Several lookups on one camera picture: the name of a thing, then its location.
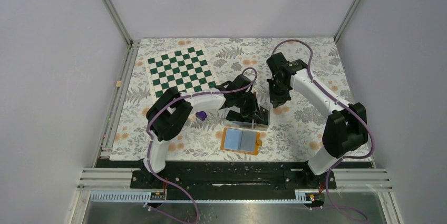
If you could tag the green white purple toy blocks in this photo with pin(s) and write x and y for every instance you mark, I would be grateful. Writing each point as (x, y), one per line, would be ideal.
(201, 115)

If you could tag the left aluminium frame post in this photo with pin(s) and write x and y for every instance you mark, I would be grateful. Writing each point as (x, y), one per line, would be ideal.
(118, 21)

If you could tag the aluminium frame post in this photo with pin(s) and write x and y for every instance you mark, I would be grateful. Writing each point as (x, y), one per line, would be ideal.
(118, 21)
(346, 20)

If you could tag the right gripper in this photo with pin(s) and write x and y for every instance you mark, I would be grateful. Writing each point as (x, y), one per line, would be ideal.
(277, 100)

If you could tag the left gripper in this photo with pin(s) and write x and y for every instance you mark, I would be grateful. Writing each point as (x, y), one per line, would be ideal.
(253, 110)

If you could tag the floral patterned table mat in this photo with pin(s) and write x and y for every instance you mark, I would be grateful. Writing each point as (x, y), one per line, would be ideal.
(296, 128)

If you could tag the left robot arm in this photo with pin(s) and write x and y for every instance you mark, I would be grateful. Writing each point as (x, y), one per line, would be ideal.
(172, 109)

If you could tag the right aluminium frame post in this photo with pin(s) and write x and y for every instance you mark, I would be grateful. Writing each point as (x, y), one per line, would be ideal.
(346, 20)

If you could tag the orange leather card holder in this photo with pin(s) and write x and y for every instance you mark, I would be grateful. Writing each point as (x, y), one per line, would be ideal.
(241, 141)

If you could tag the green white chessboard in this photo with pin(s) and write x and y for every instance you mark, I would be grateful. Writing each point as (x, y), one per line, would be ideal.
(187, 69)

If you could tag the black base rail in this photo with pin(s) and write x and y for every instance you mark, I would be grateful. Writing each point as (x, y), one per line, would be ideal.
(219, 180)

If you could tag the clear plastic card box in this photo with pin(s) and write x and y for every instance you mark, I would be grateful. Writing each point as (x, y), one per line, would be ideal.
(227, 123)

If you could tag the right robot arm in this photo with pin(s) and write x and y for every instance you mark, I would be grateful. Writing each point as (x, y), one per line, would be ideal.
(344, 130)

